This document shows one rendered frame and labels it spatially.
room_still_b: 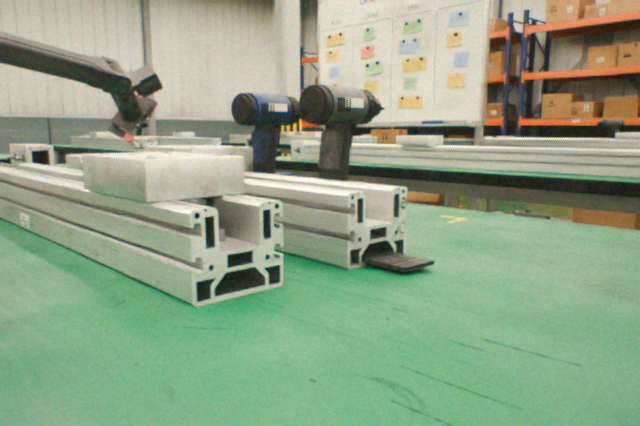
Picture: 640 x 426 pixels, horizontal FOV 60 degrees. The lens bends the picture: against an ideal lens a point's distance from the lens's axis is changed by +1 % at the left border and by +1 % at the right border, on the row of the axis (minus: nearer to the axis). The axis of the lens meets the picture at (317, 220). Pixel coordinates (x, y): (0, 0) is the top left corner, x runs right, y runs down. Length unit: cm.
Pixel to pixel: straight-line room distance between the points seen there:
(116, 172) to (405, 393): 38
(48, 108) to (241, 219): 1228
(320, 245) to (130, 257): 21
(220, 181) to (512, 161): 168
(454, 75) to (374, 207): 315
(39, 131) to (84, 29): 234
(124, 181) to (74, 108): 1238
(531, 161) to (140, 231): 172
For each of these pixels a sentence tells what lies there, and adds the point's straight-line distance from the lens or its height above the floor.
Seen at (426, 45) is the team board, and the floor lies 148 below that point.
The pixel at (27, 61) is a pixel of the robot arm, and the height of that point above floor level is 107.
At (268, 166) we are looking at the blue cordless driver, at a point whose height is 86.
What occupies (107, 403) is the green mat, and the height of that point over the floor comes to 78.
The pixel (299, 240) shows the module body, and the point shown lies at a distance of 66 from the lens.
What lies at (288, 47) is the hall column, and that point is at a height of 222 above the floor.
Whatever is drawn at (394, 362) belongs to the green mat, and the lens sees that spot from 38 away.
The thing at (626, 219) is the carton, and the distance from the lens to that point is 411.
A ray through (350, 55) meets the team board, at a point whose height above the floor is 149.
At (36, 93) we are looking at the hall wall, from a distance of 1272.
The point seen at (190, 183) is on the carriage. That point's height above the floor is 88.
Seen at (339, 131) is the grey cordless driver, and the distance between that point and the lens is 86.
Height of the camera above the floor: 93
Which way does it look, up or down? 9 degrees down
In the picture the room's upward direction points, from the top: straight up
